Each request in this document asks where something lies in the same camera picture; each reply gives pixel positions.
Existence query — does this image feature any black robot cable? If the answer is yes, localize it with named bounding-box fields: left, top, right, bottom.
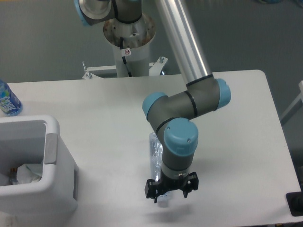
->
left=119, top=36, right=133, bottom=78

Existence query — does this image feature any black clamp at table edge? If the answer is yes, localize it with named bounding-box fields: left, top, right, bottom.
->
left=286, top=192, right=303, bottom=217

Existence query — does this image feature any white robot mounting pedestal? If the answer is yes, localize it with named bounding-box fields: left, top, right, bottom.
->
left=81, top=14, right=169, bottom=80

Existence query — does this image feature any blue labelled water bottle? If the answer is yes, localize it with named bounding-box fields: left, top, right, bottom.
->
left=0, top=80, right=23, bottom=116

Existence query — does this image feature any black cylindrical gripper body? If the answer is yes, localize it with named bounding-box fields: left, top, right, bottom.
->
left=158, top=171, right=189, bottom=194

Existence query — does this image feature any crushed clear plastic bottle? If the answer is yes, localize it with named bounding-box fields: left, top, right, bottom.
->
left=149, top=132, right=172, bottom=208

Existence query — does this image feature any white frame at right edge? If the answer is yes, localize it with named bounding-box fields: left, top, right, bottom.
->
left=280, top=80, right=303, bottom=126

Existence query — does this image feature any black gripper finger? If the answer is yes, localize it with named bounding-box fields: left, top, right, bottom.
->
left=144, top=179, right=163, bottom=203
left=181, top=172, right=199, bottom=198

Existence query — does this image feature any white plastic trash can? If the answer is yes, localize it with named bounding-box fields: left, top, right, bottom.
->
left=0, top=115, right=79, bottom=215

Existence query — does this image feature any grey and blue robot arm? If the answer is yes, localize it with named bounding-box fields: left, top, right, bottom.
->
left=74, top=0, right=231, bottom=200

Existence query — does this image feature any white paper tissue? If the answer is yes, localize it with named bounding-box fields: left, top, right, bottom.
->
left=16, top=163, right=43, bottom=184

